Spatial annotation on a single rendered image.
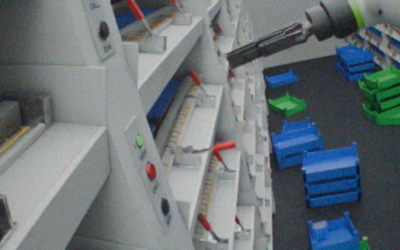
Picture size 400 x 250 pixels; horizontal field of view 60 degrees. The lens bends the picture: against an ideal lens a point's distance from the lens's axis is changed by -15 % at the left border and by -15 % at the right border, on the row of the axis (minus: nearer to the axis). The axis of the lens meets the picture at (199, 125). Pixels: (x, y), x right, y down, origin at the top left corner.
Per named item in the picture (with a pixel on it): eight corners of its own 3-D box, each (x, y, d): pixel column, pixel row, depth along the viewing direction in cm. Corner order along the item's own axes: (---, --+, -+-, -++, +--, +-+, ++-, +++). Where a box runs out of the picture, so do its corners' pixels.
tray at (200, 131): (222, 101, 105) (225, 66, 101) (187, 259, 49) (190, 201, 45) (147, 95, 106) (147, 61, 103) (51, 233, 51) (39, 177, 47)
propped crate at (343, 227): (309, 236, 172) (307, 221, 172) (349, 226, 168) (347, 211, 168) (313, 259, 143) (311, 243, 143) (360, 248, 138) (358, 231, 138)
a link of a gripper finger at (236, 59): (261, 55, 81) (261, 56, 81) (232, 69, 83) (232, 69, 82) (255, 43, 80) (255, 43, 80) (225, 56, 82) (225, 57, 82)
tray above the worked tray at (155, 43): (202, 33, 98) (205, -18, 93) (137, 129, 43) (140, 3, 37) (125, 29, 100) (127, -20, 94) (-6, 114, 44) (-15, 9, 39)
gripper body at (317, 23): (337, 39, 75) (298, 55, 77) (330, 32, 82) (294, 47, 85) (323, 6, 72) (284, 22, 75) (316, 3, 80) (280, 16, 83)
